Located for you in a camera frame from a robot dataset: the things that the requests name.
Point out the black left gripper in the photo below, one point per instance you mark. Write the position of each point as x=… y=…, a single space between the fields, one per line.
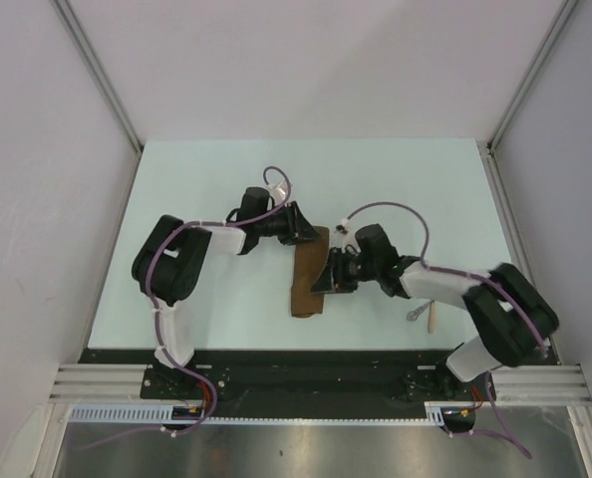
x=297 y=228

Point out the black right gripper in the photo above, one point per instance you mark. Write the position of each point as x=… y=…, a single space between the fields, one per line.
x=334 y=279

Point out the brown cloth napkin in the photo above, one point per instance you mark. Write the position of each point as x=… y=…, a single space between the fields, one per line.
x=310 y=259

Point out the silver ornate spoon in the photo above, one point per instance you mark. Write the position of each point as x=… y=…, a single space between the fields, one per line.
x=414 y=314

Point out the silver fork wooden handle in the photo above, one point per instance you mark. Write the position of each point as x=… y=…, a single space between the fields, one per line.
x=432 y=317

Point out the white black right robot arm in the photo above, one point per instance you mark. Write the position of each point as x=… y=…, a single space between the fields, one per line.
x=511 y=318

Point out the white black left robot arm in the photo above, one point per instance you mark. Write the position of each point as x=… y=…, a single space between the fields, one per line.
x=168 y=266

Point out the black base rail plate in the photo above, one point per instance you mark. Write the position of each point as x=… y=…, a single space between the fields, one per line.
x=311 y=385

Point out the aluminium side rail profile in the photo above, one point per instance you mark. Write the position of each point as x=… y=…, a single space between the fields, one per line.
x=542 y=386

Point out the left aluminium frame post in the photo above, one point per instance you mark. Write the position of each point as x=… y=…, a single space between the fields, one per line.
x=92 y=62

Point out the aluminium frame post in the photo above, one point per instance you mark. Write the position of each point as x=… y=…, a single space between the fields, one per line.
x=92 y=62
x=542 y=55

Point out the right aluminium frame post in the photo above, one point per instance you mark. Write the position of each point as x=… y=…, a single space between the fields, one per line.
x=542 y=55

